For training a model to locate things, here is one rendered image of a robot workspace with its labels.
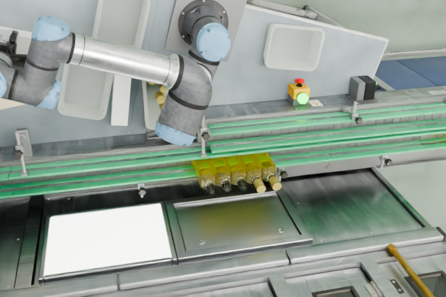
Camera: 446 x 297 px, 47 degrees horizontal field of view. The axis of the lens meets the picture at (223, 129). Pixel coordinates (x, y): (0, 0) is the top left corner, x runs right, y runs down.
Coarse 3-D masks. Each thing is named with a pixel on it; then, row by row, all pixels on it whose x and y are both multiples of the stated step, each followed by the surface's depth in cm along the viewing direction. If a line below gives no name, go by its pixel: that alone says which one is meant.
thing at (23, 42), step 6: (18, 30) 149; (24, 30) 150; (0, 36) 144; (24, 36) 145; (30, 36) 147; (6, 42) 145; (18, 42) 146; (24, 42) 146; (30, 42) 146; (18, 48) 146; (24, 48) 147
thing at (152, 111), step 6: (144, 84) 189; (150, 84) 197; (156, 84) 197; (144, 90) 190; (150, 90) 198; (156, 90) 198; (144, 96) 191; (150, 96) 199; (144, 102) 192; (150, 102) 200; (156, 102) 201; (144, 108) 193; (150, 108) 201; (156, 108) 202; (150, 114) 202; (156, 114) 203; (150, 120) 201; (156, 120) 202; (150, 126) 197
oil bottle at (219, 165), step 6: (210, 162) 194; (216, 162) 192; (222, 162) 192; (216, 168) 188; (222, 168) 188; (228, 168) 189; (216, 174) 186; (222, 174) 185; (228, 174) 185; (216, 180) 186
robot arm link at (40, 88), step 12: (24, 72) 120; (36, 72) 118; (48, 72) 119; (12, 84) 119; (24, 84) 120; (36, 84) 120; (48, 84) 121; (60, 84) 124; (12, 96) 120; (24, 96) 121; (36, 96) 121; (48, 96) 122; (48, 108) 124
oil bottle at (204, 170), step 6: (192, 162) 200; (198, 162) 193; (204, 162) 193; (198, 168) 189; (204, 168) 189; (210, 168) 189; (198, 174) 188; (204, 174) 185; (210, 174) 185; (198, 180) 189; (204, 180) 184; (210, 180) 184; (204, 186) 184
